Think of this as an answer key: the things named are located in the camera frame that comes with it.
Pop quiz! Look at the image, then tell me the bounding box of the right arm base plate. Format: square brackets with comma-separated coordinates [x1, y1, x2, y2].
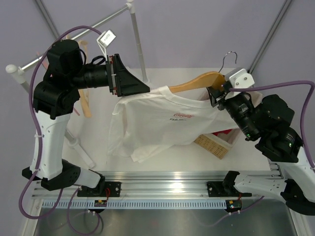
[206, 181, 252, 197]

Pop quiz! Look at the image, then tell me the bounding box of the wooden hanger with metal hook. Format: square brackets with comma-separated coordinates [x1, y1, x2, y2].
[169, 51, 238, 93]

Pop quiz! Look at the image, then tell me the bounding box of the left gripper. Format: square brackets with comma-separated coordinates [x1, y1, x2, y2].
[67, 54, 149, 97]

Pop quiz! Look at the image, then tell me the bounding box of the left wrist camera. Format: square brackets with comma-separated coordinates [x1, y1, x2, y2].
[96, 29, 116, 58]

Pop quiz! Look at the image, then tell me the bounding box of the white cable duct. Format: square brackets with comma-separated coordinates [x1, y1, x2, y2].
[42, 199, 228, 209]

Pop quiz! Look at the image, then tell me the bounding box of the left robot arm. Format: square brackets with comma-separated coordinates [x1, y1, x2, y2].
[22, 39, 150, 197]

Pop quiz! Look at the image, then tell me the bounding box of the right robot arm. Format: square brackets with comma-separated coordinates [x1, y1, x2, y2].
[207, 87, 315, 216]

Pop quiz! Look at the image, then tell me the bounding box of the pink hanger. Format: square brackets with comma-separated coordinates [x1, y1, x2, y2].
[36, 52, 80, 116]

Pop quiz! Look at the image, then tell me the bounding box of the pink cloth in basket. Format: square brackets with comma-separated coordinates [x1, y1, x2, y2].
[212, 129, 233, 139]

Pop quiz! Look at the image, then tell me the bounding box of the aluminium rail frame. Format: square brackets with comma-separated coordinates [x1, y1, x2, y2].
[31, 68, 296, 200]

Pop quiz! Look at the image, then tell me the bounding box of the clothes rack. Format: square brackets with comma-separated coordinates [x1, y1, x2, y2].
[5, 0, 148, 168]

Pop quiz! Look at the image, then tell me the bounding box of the light wooden hanger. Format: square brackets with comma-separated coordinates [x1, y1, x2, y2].
[78, 40, 92, 118]

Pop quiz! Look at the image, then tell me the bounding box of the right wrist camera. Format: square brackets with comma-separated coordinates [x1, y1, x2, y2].
[224, 67, 255, 89]

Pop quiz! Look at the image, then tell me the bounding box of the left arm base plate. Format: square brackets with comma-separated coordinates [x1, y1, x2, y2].
[77, 180, 122, 198]

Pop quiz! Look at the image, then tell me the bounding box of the wicker basket with liner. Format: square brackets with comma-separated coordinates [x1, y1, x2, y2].
[194, 128, 244, 159]

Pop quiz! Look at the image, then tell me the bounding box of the white printed t shirt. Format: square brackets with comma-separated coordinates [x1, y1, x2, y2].
[107, 86, 238, 162]

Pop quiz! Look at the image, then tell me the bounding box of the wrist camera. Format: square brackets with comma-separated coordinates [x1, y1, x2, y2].
[96, 29, 116, 58]
[224, 67, 255, 89]

